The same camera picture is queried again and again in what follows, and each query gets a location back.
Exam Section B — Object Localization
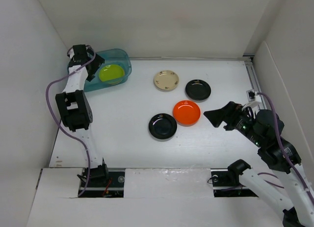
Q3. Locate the black plate back right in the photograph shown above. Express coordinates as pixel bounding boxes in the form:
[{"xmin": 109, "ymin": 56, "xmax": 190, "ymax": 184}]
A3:
[{"xmin": 185, "ymin": 79, "xmax": 211, "ymax": 101}]

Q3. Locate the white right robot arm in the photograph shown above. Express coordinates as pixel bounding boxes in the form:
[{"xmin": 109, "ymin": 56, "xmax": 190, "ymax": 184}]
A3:
[{"xmin": 204, "ymin": 101, "xmax": 314, "ymax": 227}]

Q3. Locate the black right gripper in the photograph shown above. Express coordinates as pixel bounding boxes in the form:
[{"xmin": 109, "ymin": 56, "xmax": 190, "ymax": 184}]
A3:
[{"xmin": 203, "ymin": 100, "xmax": 264, "ymax": 147}]

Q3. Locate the orange plate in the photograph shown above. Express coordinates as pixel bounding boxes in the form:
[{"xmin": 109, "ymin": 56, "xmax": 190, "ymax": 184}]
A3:
[{"xmin": 173, "ymin": 100, "xmax": 201, "ymax": 126}]

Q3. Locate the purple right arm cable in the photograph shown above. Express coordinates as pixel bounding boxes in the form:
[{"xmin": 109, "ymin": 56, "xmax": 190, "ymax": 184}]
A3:
[{"xmin": 255, "ymin": 91, "xmax": 314, "ymax": 203}]

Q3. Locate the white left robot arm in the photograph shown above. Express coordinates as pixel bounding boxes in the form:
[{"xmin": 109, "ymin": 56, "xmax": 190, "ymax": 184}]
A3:
[{"xmin": 55, "ymin": 44, "xmax": 110, "ymax": 187}]

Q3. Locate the black plate front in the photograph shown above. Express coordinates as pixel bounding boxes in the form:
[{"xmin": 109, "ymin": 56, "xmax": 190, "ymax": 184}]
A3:
[{"xmin": 148, "ymin": 113, "xmax": 177, "ymax": 140}]

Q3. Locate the beige floral plate back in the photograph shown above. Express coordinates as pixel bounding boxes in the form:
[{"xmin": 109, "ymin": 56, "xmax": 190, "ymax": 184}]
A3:
[{"xmin": 154, "ymin": 70, "xmax": 180, "ymax": 91}]

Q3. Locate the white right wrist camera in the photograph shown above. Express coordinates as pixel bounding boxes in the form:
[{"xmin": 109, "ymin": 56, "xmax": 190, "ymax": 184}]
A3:
[{"xmin": 242, "ymin": 90, "xmax": 262, "ymax": 111}]

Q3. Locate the teal plastic bin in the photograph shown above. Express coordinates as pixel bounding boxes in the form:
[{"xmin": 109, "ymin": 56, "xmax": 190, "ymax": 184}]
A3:
[{"xmin": 84, "ymin": 49, "xmax": 132, "ymax": 92}]

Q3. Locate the black plate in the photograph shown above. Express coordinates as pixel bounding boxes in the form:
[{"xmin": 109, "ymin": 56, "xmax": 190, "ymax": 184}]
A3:
[
  {"xmin": 148, "ymin": 113, "xmax": 177, "ymax": 140},
  {"xmin": 185, "ymin": 79, "xmax": 211, "ymax": 101}
]

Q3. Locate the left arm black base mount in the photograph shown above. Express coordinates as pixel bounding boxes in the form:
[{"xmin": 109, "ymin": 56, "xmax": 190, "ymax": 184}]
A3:
[{"xmin": 77, "ymin": 162, "xmax": 126, "ymax": 198}]

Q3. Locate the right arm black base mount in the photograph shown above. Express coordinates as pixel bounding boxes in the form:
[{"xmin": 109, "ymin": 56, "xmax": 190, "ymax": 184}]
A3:
[{"xmin": 208, "ymin": 159, "xmax": 257, "ymax": 198}]

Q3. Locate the green plate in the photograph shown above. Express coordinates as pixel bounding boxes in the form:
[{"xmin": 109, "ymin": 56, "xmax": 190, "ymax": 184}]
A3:
[{"xmin": 99, "ymin": 64, "xmax": 125, "ymax": 85}]

